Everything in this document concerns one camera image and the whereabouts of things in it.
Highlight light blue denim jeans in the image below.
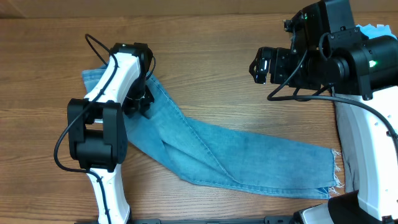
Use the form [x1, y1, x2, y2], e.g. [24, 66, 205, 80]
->
[81, 65, 345, 200]

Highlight grey folded trousers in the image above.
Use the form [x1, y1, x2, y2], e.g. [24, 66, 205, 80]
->
[335, 102, 359, 193]

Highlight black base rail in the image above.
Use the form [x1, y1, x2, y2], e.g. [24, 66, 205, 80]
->
[130, 215, 295, 224]

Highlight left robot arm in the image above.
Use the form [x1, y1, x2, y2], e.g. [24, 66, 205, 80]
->
[67, 43, 155, 223]

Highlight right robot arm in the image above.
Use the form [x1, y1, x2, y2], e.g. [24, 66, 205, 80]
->
[249, 1, 397, 223]

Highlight light blue folded garment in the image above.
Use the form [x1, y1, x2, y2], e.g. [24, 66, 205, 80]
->
[356, 24, 397, 40]

